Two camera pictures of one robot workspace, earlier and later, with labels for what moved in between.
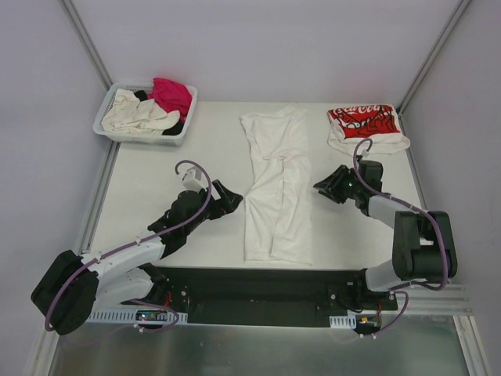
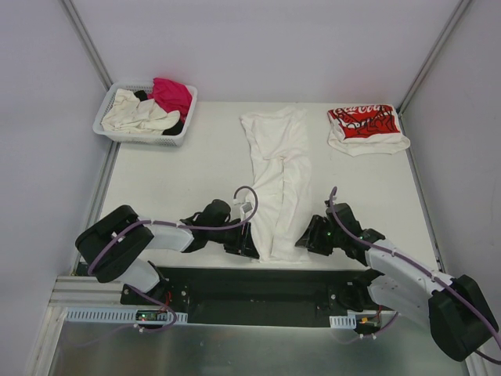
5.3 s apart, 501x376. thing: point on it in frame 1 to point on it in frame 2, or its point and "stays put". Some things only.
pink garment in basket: (172, 96) stays put
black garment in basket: (174, 128) stays put
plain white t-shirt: (279, 207) stays put
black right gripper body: (344, 186) to (313, 236)
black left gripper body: (216, 200) to (243, 243)
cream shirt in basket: (127, 113) stays put
